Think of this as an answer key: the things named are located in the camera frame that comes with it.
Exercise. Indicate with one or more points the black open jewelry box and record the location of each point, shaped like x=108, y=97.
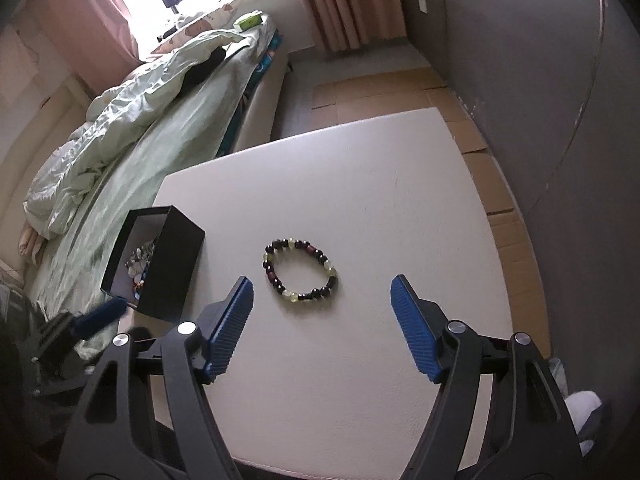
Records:
x=152, y=261

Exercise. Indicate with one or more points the white padded table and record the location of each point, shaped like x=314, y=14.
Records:
x=321, y=384

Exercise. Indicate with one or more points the cream padded headboard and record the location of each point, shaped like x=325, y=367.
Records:
x=56, y=119

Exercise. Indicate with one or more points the pink striped pillow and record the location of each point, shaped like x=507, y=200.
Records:
x=31, y=245

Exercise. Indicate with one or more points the cartoon print window seat cushion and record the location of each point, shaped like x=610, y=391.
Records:
x=287, y=15

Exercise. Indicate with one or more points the beige hanging towel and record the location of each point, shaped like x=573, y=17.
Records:
x=19, y=66

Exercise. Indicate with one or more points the flattened cardboard on floor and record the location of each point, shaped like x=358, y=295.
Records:
x=365, y=97

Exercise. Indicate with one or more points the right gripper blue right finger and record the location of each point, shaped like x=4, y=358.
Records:
x=421, y=321

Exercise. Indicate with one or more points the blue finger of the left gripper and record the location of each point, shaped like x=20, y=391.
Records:
x=87, y=325

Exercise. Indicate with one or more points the pink right curtain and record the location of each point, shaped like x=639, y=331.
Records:
x=347, y=25

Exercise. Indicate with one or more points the pale green crumpled duvet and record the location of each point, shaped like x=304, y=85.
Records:
x=115, y=120

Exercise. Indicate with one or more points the bed with green sheet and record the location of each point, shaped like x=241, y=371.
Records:
x=190, y=130

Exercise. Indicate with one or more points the pink left curtain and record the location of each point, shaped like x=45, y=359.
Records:
x=93, y=37

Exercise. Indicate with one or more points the pink curtain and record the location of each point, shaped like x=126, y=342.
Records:
x=93, y=37
x=347, y=25

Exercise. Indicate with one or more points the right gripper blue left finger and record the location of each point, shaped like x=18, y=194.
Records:
x=222, y=326

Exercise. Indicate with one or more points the black item on bed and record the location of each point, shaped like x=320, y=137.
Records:
x=198, y=73

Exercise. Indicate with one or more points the dark wood wardrobe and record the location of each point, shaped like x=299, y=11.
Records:
x=553, y=86

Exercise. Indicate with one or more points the green packet on bed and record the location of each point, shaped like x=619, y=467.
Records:
x=248, y=21

